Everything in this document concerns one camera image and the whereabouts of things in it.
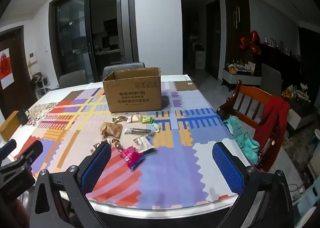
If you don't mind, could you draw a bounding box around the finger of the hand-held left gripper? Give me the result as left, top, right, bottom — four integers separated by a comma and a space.
10, 140, 43, 169
0, 139, 17, 160

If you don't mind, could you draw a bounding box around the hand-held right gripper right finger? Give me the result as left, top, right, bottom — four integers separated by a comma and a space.
212, 142, 295, 228

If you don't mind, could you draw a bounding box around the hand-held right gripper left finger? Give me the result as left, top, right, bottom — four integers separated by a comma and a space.
26, 141, 113, 228

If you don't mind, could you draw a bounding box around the silver pink candy wrapper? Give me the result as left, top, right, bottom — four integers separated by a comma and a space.
93, 141, 110, 151

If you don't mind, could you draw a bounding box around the red gold twisted candy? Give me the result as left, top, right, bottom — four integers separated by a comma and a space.
111, 138, 125, 152

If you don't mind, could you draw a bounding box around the pink snack packet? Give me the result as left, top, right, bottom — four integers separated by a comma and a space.
120, 146, 145, 170

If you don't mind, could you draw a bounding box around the brown snack packet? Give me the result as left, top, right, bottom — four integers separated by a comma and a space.
100, 122, 123, 137

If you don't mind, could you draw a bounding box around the silver white snack packet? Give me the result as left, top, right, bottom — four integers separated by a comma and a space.
133, 136, 156, 154

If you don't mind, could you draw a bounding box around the long dark snack bar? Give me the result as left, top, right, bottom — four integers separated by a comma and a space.
124, 128, 150, 135

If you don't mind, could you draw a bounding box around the brown cardboard box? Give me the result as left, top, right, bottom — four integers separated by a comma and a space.
102, 67, 162, 113

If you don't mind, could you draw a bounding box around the light wooden box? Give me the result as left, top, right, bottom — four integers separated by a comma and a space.
0, 111, 22, 142

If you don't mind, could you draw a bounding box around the teal cloth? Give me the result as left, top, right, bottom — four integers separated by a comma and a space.
225, 116, 260, 165

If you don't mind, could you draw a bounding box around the small black case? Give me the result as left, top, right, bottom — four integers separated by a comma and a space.
17, 109, 30, 126

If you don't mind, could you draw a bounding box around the colourful patterned tablecloth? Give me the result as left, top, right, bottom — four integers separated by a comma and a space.
10, 75, 250, 206

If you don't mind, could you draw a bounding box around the red garment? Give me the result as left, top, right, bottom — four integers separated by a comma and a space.
252, 96, 290, 172

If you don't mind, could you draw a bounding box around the small white rack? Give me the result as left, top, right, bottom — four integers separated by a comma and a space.
31, 72, 49, 94

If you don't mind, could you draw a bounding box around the red-brown wooden chair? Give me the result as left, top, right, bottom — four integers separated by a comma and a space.
216, 79, 290, 172

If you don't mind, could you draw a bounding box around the brown wooden door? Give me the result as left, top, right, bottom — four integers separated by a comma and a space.
0, 25, 38, 119

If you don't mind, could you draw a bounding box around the red paper door decoration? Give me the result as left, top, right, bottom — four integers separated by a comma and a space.
0, 48, 10, 87

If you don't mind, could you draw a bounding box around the grey upholstered chair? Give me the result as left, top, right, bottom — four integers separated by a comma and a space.
59, 69, 87, 89
260, 63, 282, 96
102, 62, 146, 81

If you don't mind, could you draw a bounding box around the white coffee table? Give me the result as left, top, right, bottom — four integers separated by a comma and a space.
281, 96, 319, 139

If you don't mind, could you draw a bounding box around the pale blue plastic stool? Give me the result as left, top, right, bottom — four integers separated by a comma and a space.
295, 180, 320, 228

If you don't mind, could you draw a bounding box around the white low cabinet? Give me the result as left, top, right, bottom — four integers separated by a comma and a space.
222, 67, 263, 91

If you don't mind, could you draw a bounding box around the dark framed sliding glass door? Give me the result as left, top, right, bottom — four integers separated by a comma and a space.
49, 0, 139, 85

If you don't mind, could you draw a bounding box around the dark sideboard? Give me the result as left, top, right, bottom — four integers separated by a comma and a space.
260, 43, 300, 86

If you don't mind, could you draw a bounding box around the red foil balloon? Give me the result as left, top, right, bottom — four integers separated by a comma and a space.
240, 30, 262, 55

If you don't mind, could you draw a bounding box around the silver refrigerator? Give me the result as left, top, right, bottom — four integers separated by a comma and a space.
116, 0, 133, 65

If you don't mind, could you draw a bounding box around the dark wardrobe with metal handles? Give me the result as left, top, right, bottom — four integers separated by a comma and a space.
224, 0, 250, 71

